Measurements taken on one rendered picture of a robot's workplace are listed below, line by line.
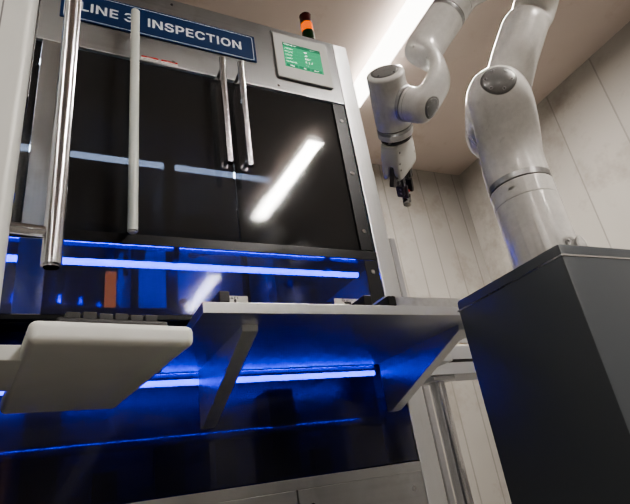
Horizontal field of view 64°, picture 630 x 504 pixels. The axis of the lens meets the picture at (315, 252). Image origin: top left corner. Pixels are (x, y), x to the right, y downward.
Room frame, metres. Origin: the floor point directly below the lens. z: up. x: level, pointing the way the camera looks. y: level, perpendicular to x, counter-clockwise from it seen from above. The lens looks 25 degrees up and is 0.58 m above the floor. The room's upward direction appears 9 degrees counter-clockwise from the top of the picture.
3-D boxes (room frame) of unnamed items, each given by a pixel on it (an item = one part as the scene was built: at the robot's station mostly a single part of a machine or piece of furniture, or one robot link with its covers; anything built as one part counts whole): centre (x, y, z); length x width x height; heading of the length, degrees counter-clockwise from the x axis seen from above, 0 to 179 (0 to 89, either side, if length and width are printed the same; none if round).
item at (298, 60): (1.36, -0.06, 1.96); 0.21 x 0.01 x 0.21; 119
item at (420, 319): (1.15, 0.00, 0.87); 0.70 x 0.48 x 0.02; 119
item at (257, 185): (1.35, 0.01, 1.51); 0.43 x 0.01 x 0.59; 119
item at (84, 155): (1.13, 0.41, 1.51); 0.47 x 0.01 x 0.59; 119
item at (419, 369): (1.26, -0.22, 0.80); 0.34 x 0.03 x 0.13; 29
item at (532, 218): (0.87, -0.42, 0.95); 0.19 x 0.19 x 0.18
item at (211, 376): (1.02, 0.22, 0.80); 0.34 x 0.03 x 0.13; 29
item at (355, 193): (1.43, -0.16, 1.40); 0.05 x 0.01 x 0.80; 119
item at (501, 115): (0.84, -0.41, 1.16); 0.19 x 0.12 x 0.24; 168
